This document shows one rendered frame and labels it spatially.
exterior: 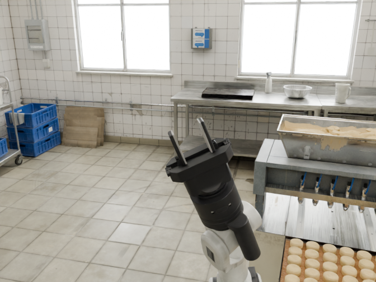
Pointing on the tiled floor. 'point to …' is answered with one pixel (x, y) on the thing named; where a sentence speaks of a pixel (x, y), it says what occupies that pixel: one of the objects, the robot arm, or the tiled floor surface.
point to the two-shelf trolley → (14, 130)
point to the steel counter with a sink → (329, 94)
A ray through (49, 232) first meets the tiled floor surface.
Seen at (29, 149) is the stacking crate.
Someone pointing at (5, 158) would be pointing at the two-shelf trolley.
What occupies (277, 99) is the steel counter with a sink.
